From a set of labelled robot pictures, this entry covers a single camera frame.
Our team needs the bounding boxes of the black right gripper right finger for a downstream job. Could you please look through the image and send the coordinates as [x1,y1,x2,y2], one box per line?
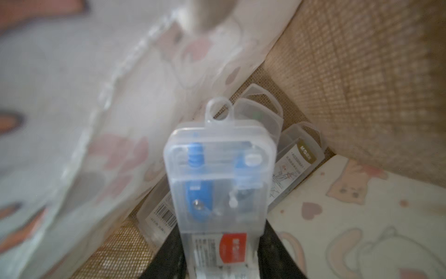
[258,221,307,279]

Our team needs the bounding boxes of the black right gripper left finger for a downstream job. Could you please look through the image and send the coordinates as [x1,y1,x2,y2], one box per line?
[139,225,187,279]

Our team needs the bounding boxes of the clear compass set case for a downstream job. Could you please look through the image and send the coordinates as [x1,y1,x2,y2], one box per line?
[137,84,283,252]
[163,97,276,279]
[268,122,328,211]

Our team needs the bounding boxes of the patterned canvas tote bag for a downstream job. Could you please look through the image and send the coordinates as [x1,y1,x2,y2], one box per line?
[0,0,446,279]

